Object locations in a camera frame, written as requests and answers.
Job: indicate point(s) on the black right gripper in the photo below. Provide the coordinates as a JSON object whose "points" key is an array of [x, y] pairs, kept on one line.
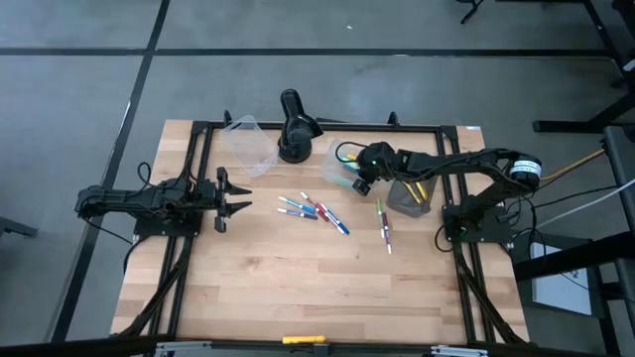
{"points": [[379, 161]]}

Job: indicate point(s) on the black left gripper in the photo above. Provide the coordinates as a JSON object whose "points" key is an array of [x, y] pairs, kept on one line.
{"points": [[222, 198]]}

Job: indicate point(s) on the yellow thick highlighter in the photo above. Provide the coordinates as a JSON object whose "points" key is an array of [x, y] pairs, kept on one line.
{"points": [[351, 156]]}

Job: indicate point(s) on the blue thick highlighter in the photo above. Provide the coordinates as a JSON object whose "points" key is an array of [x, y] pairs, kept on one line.
{"points": [[349, 170]]}

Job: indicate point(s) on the teal thick highlighter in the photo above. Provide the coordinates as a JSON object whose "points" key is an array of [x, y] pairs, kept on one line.
{"points": [[347, 163]]}

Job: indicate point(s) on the light green thick highlighter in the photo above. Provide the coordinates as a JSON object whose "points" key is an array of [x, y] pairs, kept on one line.
{"points": [[344, 183]]}

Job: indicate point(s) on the yellow thin marker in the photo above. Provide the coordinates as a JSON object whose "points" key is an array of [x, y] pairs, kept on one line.
{"points": [[411, 192], [421, 190]]}

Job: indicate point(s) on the clear plastic bin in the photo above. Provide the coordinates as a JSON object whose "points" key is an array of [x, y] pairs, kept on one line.
{"points": [[330, 173], [250, 146]]}

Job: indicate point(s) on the green thin marker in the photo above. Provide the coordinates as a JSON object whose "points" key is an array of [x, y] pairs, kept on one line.
{"points": [[380, 218]]}

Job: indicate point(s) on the dark blue thin marker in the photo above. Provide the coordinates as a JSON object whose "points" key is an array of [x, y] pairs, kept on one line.
{"points": [[297, 213]]}

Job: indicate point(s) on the maroon thin marker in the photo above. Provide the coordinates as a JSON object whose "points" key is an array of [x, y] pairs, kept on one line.
{"points": [[386, 233]]}

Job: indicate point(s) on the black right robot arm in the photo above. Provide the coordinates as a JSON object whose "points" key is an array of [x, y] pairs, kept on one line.
{"points": [[446, 163]]}

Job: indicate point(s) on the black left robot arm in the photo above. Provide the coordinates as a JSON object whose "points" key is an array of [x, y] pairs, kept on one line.
{"points": [[124, 198]]}

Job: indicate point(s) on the smoky grey plastic bin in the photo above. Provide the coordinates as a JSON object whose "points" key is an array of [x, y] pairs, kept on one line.
{"points": [[412, 210]]}

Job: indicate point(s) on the yellow clamp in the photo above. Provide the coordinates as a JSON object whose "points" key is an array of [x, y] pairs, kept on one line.
{"points": [[303, 339]]}

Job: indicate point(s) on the black stand leg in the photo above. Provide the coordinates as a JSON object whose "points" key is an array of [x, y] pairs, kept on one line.
{"points": [[469, 12]]}

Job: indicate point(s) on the black table foot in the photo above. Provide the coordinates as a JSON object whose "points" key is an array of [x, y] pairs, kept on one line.
{"points": [[585, 122]]}

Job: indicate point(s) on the black metal beam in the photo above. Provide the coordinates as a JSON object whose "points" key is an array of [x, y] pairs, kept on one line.
{"points": [[570, 258]]}

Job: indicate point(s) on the black metal bar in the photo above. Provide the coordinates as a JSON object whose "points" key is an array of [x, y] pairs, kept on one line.
{"points": [[74, 347]]}

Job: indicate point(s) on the black chair foot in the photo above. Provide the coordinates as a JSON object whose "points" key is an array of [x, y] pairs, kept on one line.
{"points": [[17, 228]]}

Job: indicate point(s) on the white panel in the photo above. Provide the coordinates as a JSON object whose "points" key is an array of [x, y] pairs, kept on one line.
{"points": [[560, 292]]}

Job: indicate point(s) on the black aluminium table frame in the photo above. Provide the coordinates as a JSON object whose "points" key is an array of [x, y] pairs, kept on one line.
{"points": [[347, 127]]}

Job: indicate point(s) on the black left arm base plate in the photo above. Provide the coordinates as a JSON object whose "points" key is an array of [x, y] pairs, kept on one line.
{"points": [[149, 229]]}

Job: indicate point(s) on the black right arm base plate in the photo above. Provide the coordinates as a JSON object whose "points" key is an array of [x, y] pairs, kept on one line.
{"points": [[498, 234]]}

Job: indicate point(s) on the silver metal bracket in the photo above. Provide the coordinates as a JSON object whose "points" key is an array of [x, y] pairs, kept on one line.
{"points": [[181, 346], [459, 351]]}

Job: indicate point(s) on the grey metal post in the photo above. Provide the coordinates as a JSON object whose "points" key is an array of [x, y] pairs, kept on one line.
{"points": [[620, 168]]}

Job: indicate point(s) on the black stand frame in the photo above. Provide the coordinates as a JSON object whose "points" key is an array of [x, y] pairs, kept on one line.
{"points": [[602, 30]]}

